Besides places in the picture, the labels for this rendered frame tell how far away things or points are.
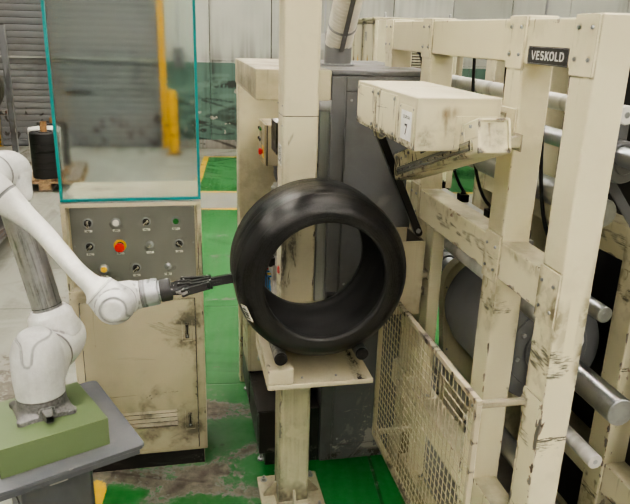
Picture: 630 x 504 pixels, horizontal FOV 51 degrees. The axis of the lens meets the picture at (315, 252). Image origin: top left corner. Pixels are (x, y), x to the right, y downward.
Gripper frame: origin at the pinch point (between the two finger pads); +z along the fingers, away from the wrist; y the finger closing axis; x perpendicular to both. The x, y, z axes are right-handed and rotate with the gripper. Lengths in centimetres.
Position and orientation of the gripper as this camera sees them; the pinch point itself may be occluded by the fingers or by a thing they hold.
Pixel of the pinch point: (222, 279)
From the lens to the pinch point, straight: 220.2
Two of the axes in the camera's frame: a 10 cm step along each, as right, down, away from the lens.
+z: 9.7, -1.7, 1.5
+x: 1.1, 9.3, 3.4
